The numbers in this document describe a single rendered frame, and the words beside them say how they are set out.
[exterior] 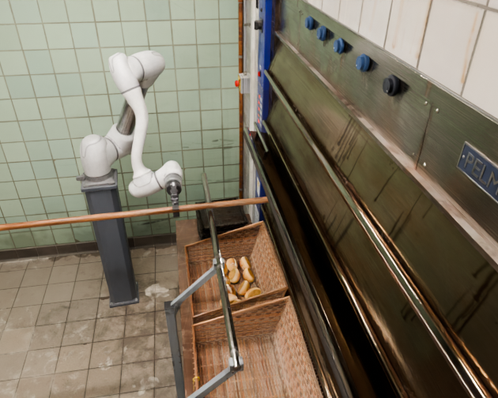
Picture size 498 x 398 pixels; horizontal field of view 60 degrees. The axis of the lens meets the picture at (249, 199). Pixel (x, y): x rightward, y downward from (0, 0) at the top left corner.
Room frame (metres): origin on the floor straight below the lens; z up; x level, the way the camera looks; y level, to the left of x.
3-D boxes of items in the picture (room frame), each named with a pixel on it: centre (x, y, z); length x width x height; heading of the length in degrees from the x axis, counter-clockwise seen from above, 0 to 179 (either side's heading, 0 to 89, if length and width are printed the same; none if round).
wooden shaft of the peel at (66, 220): (1.67, 0.29, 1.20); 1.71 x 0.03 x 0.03; 102
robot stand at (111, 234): (2.25, 0.91, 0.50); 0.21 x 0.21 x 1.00; 14
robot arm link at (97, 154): (2.26, 0.90, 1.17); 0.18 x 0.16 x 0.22; 148
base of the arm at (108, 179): (2.24, 0.93, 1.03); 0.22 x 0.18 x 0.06; 104
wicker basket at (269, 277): (1.73, 0.09, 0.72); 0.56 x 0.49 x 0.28; 11
